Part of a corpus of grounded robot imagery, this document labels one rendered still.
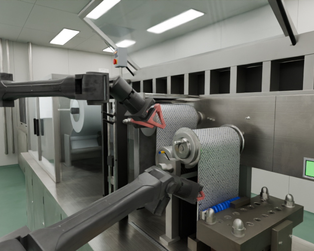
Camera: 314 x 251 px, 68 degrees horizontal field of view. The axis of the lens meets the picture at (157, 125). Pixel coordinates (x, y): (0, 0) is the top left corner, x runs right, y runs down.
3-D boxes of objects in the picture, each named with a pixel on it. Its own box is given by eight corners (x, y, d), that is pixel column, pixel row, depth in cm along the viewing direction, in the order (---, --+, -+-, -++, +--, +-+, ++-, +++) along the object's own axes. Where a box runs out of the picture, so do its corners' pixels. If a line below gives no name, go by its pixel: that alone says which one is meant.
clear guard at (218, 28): (83, 17, 145) (83, 16, 145) (139, 69, 171) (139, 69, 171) (220, -106, 61) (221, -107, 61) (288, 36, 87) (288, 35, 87)
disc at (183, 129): (172, 165, 90) (171, 126, 89) (173, 164, 90) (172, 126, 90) (201, 171, 78) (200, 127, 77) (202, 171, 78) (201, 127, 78)
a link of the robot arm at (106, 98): (88, 105, 59) (88, 70, 58) (76, 105, 69) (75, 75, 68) (130, 105, 66) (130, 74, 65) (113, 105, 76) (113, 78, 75)
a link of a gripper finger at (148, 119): (163, 136, 69) (142, 117, 64) (149, 135, 75) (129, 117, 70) (174, 118, 71) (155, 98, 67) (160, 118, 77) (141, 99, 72)
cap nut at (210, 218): (202, 220, 75) (202, 207, 75) (209, 217, 77) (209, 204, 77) (210, 225, 72) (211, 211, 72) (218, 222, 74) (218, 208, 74)
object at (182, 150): (175, 158, 85) (173, 138, 86) (179, 158, 86) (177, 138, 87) (189, 159, 79) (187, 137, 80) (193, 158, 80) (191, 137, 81)
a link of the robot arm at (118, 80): (107, 87, 61) (120, 71, 62) (98, 88, 66) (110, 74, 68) (126, 104, 64) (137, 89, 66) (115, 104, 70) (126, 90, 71)
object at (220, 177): (197, 213, 81) (198, 162, 79) (236, 197, 95) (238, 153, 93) (198, 214, 81) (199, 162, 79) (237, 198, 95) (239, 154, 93)
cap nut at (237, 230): (228, 233, 68) (229, 218, 68) (235, 229, 70) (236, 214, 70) (239, 238, 65) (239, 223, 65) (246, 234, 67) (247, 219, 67)
